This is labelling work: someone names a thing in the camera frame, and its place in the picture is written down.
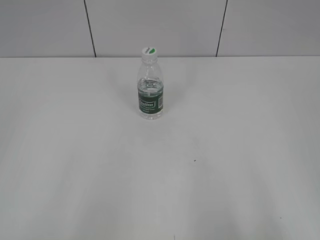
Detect white green bottle cap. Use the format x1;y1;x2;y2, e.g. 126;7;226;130
141;46;158;61

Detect clear plastic water bottle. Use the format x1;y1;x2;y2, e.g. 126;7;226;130
137;54;164;120

